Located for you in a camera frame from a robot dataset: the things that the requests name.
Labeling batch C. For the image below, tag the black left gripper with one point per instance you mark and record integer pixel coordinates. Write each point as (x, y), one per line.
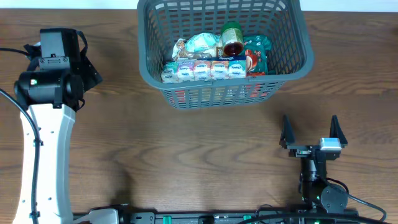
(91, 73)

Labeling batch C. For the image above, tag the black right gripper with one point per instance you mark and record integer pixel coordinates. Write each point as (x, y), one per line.
(310, 149)

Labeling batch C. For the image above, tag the orange spaghetti pasta packet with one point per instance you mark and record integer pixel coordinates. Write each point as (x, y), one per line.
(222, 95)

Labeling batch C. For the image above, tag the green Nescafe coffee bag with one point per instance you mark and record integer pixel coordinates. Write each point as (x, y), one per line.
(256, 48)

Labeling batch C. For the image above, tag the Kleenex tissue multipack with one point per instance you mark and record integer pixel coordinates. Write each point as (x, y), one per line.
(204, 69)

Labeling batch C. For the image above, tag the beige cookie snack bag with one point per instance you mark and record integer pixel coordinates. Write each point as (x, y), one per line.
(179, 52)

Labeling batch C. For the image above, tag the teal small packet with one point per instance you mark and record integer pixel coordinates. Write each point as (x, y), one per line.
(202, 42)

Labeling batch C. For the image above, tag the green lid spice jar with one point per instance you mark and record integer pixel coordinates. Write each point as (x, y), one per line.
(232, 38)

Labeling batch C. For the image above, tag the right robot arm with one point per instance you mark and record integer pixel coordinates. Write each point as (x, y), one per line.
(316, 190)

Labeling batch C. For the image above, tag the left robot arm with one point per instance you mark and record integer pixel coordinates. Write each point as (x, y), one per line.
(49, 93)

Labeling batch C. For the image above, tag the grey plastic shopping basket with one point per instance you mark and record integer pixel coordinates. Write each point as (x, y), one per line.
(162, 23)

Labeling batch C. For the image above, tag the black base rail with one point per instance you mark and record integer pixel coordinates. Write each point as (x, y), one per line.
(121, 214)

